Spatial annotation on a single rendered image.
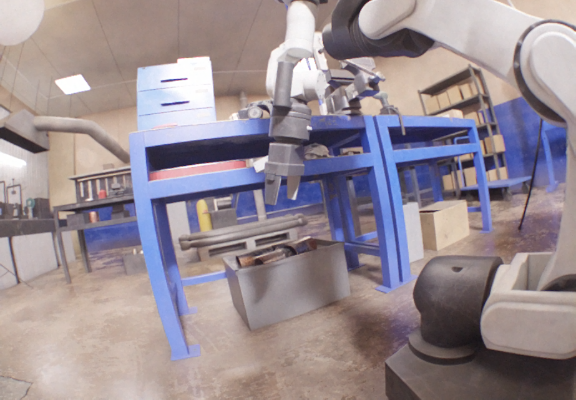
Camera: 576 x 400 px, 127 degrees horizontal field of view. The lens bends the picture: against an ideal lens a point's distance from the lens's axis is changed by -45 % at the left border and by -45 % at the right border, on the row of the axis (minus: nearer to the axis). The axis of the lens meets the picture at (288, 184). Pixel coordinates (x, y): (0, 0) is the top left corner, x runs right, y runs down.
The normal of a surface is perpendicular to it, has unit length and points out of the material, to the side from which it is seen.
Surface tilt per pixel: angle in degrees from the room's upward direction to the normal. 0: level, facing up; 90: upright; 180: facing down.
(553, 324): 90
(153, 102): 90
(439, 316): 90
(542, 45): 90
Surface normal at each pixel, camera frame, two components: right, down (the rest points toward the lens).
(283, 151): -0.42, 0.06
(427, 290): -0.92, -0.26
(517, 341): -0.87, 0.13
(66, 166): 0.35, -0.11
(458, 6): -0.61, 0.42
